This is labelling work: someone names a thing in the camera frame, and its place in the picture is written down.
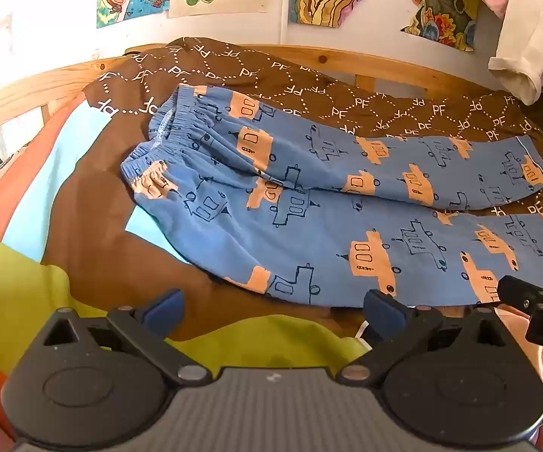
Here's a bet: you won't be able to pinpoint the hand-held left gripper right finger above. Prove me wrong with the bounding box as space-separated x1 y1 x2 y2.
337 288 513 385

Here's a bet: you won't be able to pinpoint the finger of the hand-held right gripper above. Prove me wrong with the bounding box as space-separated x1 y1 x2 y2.
496 274 543 314

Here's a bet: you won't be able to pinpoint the blue printed pants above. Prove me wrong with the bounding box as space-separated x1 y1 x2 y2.
120 84 543 309

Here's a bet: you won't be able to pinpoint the white wall pipe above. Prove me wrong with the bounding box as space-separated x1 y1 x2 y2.
278 0 296 48

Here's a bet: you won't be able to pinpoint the wooden bed frame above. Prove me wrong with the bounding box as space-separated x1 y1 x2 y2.
0 44 505 138

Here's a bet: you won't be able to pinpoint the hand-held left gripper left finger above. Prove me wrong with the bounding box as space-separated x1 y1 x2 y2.
30 288 214 385

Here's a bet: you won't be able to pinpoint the brown patterned blanket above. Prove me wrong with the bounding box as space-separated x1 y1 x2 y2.
83 37 543 218

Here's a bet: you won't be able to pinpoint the colour block bed sheet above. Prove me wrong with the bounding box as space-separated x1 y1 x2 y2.
0 93 442 434

